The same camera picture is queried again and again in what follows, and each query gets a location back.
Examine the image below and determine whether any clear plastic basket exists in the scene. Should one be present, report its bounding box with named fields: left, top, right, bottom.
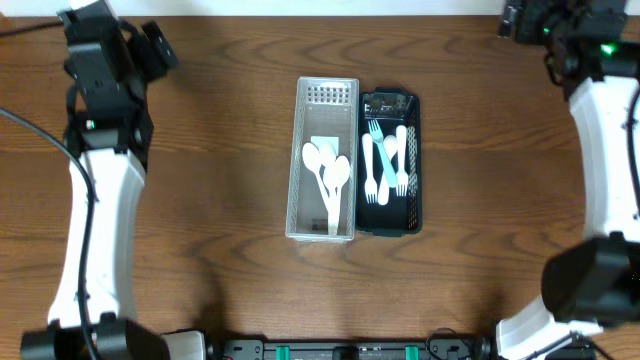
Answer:
left=285, top=77, right=359, bottom=243

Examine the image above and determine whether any white plastic spoon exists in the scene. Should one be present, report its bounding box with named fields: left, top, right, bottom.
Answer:
left=319, top=142, right=337, bottom=168
left=333, top=155, right=350, bottom=234
left=302, top=142, right=330, bottom=211
left=323, top=165, right=340, bottom=236
left=378, top=135, right=397, bottom=206

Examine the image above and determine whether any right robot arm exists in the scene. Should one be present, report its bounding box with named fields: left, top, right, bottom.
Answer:
left=495, top=0, right=639, bottom=359

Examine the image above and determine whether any white plastic fork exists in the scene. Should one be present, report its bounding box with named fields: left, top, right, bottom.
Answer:
left=368, top=120, right=398, bottom=188
left=361, top=133, right=378, bottom=204
left=396, top=125, right=409, bottom=197

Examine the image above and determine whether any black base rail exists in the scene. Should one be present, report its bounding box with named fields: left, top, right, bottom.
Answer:
left=159, top=327, right=596, bottom=360

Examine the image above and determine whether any black left cable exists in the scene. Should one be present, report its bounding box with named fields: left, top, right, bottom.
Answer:
left=0, top=19, right=99, bottom=360

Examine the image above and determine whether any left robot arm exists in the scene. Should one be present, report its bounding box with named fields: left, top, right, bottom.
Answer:
left=20, top=1, right=179, bottom=359

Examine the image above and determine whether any black plastic basket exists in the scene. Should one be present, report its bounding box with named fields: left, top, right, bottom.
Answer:
left=356, top=87, right=422, bottom=237

